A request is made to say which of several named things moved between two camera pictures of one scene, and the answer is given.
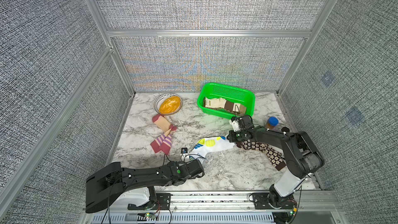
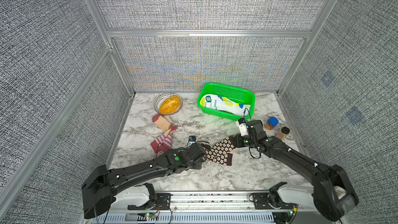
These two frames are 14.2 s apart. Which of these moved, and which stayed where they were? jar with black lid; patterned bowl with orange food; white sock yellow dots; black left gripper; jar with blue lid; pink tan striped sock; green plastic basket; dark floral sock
Moved: white sock yellow dots; dark floral sock; black left gripper
Stayed: green plastic basket; pink tan striped sock; jar with black lid; jar with blue lid; patterned bowl with orange food
